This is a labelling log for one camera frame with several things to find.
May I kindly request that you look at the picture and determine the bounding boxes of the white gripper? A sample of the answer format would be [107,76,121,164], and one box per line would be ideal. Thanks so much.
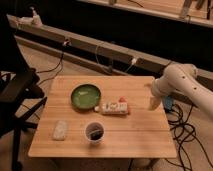
[148,79,165,110]

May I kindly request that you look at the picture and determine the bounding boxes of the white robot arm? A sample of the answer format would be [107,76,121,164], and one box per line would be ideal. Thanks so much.
[149,64,213,121]

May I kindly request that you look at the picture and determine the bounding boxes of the green ceramic bowl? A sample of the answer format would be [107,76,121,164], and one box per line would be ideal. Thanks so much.
[70,84,101,110]

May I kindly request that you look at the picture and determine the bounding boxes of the blue power adapter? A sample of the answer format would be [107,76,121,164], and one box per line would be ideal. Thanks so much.
[163,96,173,111]

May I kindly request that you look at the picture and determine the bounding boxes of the white plug on ledge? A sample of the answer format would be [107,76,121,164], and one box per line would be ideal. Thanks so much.
[131,58,138,65]

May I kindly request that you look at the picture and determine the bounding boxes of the white red toy box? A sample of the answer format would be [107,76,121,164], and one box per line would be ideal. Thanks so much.
[94,98,129,115]

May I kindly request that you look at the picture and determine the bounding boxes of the white paper cup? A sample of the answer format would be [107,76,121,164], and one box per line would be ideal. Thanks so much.
[84,122,105,145]

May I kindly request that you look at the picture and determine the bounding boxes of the wooden table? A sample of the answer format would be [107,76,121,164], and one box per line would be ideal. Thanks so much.
[28,76,177,158]

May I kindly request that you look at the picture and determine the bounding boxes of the black office chair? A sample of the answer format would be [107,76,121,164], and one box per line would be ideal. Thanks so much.
[0,11,47,171]

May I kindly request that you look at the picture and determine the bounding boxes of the white spray bottle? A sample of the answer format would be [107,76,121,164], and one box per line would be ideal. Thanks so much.
[19,6,43,27]

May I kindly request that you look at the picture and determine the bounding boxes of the black floor cables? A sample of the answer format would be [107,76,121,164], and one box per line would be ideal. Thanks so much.
[165,103,213,171]

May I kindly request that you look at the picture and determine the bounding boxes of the white hanging cable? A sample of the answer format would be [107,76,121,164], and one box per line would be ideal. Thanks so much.
[94,44,114,75]

